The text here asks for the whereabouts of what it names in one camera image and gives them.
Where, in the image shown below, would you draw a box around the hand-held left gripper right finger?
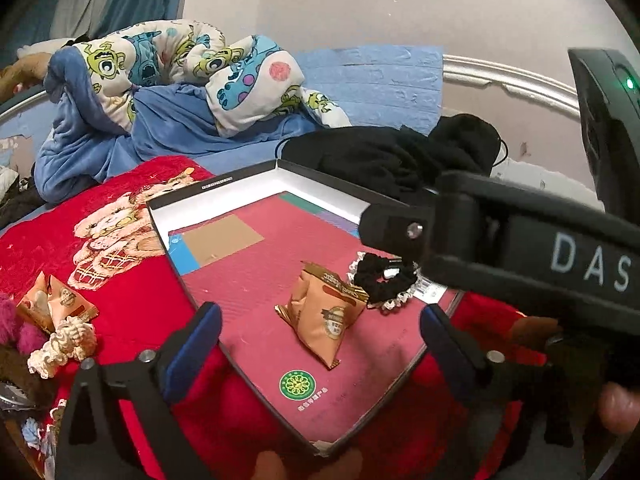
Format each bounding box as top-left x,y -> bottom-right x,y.
419,304 -> 583,480

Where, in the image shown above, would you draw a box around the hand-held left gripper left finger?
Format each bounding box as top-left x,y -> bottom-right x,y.
55,301 -> 223,480

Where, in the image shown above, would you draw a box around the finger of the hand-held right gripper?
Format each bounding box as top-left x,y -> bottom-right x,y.
359,199 -> 441,273

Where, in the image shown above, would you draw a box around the black scrunchie white lace trim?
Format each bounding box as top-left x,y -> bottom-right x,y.
347,252 -> 421,311

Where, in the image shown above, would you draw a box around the black shallow cardboard box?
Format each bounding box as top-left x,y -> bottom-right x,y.
146,158 -> 466,459

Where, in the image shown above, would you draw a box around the orange snack packet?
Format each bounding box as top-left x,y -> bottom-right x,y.
16,271 -> 61,333
47,276 -> 100,323
274,261 -> 370,371

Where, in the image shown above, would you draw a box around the person's right hand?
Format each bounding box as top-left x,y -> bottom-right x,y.
599,381 -> 640,436

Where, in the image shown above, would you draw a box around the red bear print blanket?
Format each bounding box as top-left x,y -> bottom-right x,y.
0,155 -> 551,480

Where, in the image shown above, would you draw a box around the black clothing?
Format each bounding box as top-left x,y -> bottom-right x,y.
282,114 -> 501,201

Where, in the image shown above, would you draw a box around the cream crochet scrunchie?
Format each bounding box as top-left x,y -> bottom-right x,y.
27,316 -> 98,380

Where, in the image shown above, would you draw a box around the blue lace scrunchie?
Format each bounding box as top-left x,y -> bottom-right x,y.
20,400 -> 68,480

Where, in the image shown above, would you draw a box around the pink plush toy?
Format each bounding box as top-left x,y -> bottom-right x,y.
0,290 -> 48,356

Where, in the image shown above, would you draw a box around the cartoon monster printed quilt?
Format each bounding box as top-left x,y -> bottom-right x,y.
45,19 -> 351,138

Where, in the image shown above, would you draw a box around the dark clothing pile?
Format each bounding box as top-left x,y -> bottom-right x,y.
0,162 -> 48,231

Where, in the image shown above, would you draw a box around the blue fleece blanket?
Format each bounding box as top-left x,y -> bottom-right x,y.
34,49 -> 331,206

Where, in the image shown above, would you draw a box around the brown plush toy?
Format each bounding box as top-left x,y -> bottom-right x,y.
0,50 -> 56,103

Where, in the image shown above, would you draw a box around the blue foam wall panel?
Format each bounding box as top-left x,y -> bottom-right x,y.
292,45 -> 445,136

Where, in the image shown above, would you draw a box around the white curved bed rail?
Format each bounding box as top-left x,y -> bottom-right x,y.
442,55 -> 583,121

